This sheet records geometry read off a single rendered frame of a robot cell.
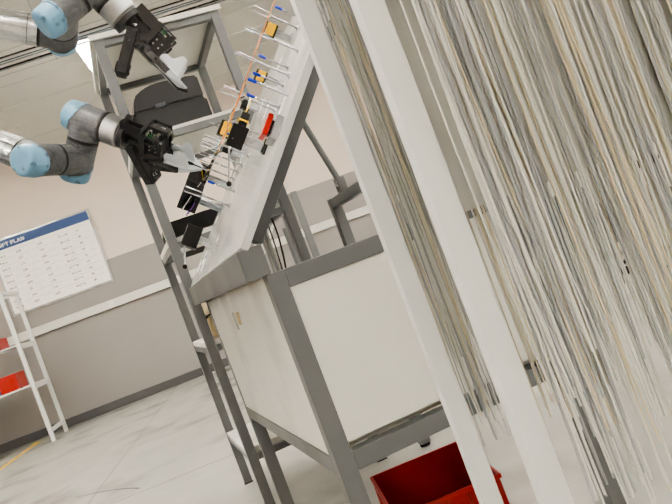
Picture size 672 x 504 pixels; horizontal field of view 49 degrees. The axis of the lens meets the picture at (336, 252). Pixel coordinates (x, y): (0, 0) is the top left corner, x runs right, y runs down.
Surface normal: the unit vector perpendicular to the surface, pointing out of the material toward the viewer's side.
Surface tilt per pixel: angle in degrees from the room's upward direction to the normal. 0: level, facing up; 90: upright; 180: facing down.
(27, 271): 90
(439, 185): 90
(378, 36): 90
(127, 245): 90
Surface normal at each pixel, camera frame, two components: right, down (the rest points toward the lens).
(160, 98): 0.30, -0.12
